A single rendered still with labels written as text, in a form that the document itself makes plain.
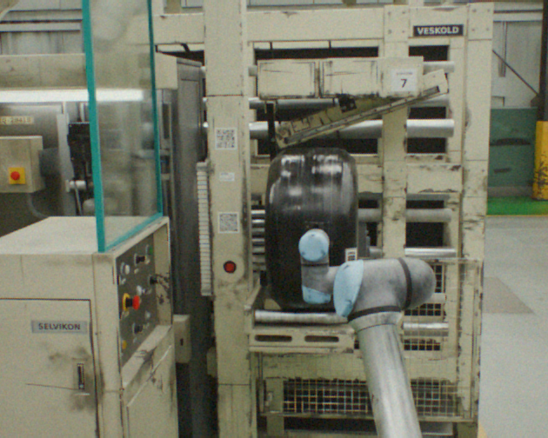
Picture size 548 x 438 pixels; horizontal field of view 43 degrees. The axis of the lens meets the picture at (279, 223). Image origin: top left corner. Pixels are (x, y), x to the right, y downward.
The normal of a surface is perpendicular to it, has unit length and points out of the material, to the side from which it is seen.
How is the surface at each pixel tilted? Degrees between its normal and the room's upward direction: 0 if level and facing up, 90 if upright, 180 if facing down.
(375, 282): 57
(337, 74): 90
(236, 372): 90
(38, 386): 90
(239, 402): 90
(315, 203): 63
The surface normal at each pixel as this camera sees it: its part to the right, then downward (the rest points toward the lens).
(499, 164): -0.04, 0.18
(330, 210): -0.10, -0.22
